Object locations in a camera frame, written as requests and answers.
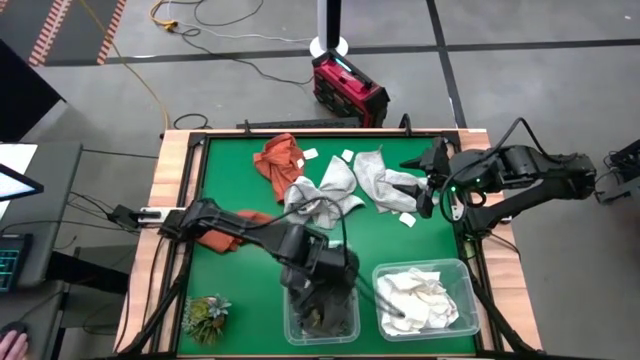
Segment black diagonal frame strut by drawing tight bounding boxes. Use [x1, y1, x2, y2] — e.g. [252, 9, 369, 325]
[117, 238, 195, 357]
[460, 239, 540, 357]

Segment white tower fan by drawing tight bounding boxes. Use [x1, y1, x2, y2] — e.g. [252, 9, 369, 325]
[309, 0, 350, 59]

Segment black floor cable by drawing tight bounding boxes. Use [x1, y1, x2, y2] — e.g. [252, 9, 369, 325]
[193, 0, 266, 28]
[178, 27, 315, 86]

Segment thin yellow cable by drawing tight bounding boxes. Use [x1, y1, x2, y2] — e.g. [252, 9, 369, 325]
[79, 0, 171, 132]

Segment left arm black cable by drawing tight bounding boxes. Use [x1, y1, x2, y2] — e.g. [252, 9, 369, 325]
[272, 196, 352, 262]

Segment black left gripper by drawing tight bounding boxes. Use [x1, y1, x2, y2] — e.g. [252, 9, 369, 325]
[280, 247, 361, 304]

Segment yellow extension cord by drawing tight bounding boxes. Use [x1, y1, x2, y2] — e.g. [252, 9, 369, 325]
[149, 0, 180, 34]

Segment red and black toolbox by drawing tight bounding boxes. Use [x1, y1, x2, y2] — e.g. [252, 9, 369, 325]
[312, 48, 392, 129]

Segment computer screen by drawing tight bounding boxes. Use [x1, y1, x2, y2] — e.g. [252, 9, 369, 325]
[0, 163, 45, 202]

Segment white red-striped towel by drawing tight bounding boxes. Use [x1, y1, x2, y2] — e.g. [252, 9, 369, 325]
[379, 279, 460, 337]

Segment light grey towel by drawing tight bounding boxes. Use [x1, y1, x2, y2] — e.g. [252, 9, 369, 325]
[352, 146, 437, 230]
[314, 148, 367, 221]
[282, 174, 331, 230]

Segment black computer mouse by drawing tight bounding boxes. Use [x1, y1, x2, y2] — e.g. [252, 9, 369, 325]
[0, 321, 29, 337]

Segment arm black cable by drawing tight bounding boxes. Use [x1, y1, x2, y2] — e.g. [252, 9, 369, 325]
[272, 196, 352, 262]
[439, 117, 549, 225]

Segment black desk crossbar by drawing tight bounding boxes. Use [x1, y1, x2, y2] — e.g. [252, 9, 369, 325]
[47, 249, 132, 296]

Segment white floor cable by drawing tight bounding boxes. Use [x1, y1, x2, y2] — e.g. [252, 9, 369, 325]
[167, 0, 315, 45]

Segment backlit keyboard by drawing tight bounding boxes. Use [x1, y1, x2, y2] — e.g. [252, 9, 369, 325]
[0, 233, 34, 295]

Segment black panel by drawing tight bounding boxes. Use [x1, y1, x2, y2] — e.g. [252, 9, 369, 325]
[0, 39, 67, 144]

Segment green table mat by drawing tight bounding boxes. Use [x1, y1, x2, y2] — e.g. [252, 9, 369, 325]
[177, 135, 479, 356]

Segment grey desk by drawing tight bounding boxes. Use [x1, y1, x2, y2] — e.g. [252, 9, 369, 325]
[0, 142, 85, 301]

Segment black power adapter box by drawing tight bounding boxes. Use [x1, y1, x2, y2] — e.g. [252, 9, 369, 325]
[109, 203, 165, 231]

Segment coiled black cable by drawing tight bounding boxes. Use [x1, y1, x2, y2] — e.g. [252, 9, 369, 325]
[173, 113, 211, 130]

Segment long black bar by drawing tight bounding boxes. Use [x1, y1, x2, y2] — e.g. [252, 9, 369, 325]
[236, 118, 362, 131]

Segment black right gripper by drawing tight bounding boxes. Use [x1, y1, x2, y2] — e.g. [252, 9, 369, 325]
[392, 137, 476, 219]

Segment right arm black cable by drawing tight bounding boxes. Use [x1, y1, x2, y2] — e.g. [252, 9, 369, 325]
[439, 117, 549, 225]

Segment small succulent plant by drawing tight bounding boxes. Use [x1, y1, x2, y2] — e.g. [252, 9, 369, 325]
[181, 293, 233, 346]

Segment clear plastic bin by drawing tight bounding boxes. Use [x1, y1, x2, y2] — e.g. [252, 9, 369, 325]
[282, 279, 362, 347]
[372, 258, 481, 342]

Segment orange towel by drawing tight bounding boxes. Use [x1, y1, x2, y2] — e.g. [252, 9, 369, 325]
[196, 209, 275, 255]
[252, 132, 320, 203]

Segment person's hand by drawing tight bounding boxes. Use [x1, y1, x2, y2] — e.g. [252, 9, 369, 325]
[0, 329, 30, 360]

